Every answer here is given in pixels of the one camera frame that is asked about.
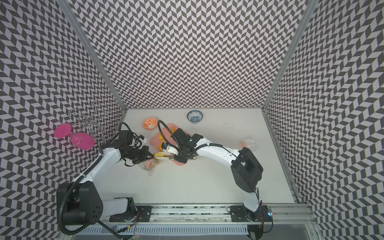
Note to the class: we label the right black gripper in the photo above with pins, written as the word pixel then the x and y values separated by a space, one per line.
pixel 179 158

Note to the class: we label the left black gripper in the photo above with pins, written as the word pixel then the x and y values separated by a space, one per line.
pixel 146 153

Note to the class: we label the clear resealable bag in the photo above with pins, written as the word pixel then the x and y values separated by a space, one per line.
pixel 248 142
pixel 149 166

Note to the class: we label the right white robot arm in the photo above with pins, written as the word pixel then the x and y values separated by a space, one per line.
pixel 246 169

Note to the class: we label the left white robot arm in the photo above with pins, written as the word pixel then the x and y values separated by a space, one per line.
pixel 79 202

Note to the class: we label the pink plastic tray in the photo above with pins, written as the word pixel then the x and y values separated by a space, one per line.
pixel 156 142

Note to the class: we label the blue patterned small bowl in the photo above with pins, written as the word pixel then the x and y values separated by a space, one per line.
pixel 195 116

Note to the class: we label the orange patterned small bowl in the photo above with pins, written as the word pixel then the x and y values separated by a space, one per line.
pixel 150 123

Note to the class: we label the pink round disc lower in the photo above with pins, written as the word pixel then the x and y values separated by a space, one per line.
pixel 82 141

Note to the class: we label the pink round disc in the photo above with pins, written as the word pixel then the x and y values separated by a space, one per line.
pixel 63 131
pixel 82 141

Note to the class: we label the pink round disc upper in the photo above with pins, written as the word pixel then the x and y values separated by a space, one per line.
pixel 63 131

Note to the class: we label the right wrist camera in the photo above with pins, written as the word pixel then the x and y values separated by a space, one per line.
pixel 168 148

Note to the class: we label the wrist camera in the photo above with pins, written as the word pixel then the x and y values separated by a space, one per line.
pixel 168 148
pixel 139 140

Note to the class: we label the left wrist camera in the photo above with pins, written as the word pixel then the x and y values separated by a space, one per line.
pixel 139 140

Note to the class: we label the wire spiral stand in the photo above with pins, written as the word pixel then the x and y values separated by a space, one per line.
pixel 91 123

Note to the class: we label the metal base rail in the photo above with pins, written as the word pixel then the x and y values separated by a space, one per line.
pixel 208 219

